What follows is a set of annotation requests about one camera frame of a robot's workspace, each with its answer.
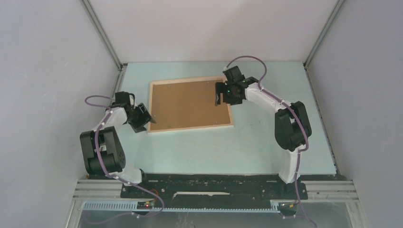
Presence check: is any white cable duct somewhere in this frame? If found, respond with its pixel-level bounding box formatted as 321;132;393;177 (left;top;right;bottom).
82;200;279;213

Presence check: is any left corner metal profile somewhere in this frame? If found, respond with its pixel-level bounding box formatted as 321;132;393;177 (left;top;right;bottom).
80;0;123;71

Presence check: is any aluminium rail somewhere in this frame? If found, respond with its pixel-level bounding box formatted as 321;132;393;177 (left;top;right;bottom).
73;180;360;202

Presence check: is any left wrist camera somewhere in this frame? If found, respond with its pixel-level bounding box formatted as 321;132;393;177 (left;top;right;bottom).
113;91;135;106

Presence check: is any right corner metal profile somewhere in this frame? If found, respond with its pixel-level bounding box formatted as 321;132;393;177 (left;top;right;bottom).
303;0;346;70

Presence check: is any brown backing board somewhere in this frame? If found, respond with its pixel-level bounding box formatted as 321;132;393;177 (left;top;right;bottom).
150;79;230;131

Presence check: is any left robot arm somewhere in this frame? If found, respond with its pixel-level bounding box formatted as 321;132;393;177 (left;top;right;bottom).
80;103;155;198

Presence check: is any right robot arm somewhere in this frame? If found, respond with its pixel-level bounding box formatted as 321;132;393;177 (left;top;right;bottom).
215;80;312;199

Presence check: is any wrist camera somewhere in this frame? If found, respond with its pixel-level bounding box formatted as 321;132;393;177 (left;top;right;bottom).
113;91;135;106
223;66;245;84

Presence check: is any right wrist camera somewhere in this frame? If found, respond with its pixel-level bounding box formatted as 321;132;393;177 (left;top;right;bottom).
223;66;245;84

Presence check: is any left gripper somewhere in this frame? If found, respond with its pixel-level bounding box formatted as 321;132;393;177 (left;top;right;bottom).
126;103;155;133

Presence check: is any corner metal profile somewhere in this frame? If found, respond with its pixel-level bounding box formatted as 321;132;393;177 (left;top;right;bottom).
80;0;123;71
303;0;346;70

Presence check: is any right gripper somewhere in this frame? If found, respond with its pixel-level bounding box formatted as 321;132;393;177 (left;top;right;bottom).
214;83;242;106

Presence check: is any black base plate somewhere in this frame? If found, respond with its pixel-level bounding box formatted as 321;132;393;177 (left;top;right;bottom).
140;173;308;209

